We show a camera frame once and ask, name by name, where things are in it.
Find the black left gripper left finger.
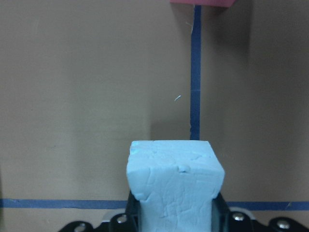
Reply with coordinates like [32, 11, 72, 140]
[125, 191, 140, 232]

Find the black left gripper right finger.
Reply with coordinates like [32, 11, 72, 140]
[211, 194, 229, 232]

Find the light blue foam block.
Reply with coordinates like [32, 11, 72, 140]
[126, 140, 225, 232]

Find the magenta foam block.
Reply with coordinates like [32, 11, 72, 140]
[170, 0, 236, 8]

